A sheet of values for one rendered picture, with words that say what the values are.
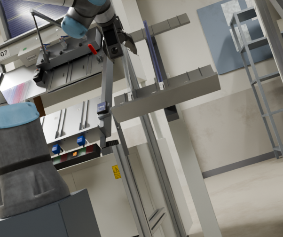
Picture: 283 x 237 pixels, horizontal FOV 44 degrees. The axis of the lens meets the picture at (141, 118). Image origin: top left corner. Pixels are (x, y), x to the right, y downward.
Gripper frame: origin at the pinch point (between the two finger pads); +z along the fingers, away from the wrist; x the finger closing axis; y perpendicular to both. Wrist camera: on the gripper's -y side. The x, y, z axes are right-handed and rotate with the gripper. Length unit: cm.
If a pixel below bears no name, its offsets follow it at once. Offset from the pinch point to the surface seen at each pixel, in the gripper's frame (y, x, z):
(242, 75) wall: 161, -96, 277
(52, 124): -7.3, 38.6, 15.8
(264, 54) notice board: 173, -129, 268
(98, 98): -3.0, 17.0, 14.7
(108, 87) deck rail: 2.9, 12.5, 17.0
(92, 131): -20.5, 19.8, 9.8
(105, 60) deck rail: 19.6, 11.9, 19.0
